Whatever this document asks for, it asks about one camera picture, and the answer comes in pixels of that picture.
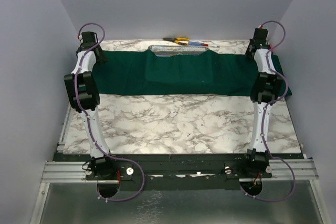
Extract dark green surgical cloth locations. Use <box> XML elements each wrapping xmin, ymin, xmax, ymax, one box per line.
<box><xmin>91</xmin><ymin>49</ymin><xmax>293</xmax><ymax>98</ymax></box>

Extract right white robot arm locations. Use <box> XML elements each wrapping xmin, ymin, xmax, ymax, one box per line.
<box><xmin>245</xmin><ymin>27</ymin><xmax>288</xmax><ymax>159</ymax></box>

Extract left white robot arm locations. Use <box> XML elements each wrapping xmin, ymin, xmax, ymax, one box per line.
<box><xmin>64</xmin><ymin>31</ymin><xmax>110</xmax><ymax>159</ymax></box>

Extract metal mesh instrument tray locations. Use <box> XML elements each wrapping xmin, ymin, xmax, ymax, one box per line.
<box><xmin>148</xmin><ymin>45</ymin><xmax>209</xmax><ymax>57</ymax></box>

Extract blue red pen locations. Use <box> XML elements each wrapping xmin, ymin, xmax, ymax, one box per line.
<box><xmin>188</xmin><ymin>41</ymin><xmax>219</xmax><ymax>48</ymax></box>

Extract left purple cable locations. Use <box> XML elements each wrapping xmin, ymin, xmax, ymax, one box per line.
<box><xmin>75</xmin><ymin>22</ymin><xmax>145</xmax><ymax>204</ymax></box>

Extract yellow handled pliers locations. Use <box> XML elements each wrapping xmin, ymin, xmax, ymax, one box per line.
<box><xmin>163</xmin><ymin>37</ymin><xmax>190</xmax><ymax>46</ymax></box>

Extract aluminium extrusion frame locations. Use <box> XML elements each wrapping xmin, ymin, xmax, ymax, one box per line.
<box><xmin>28</xmin><ymin>103</ymin><xmax>91</xmax><ymax>224</ymax></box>

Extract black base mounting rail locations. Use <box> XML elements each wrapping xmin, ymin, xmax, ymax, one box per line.
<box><xmin>52</xmin><ymin>153</ymin><xmax>303</xmax><ymax>191</ymax></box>

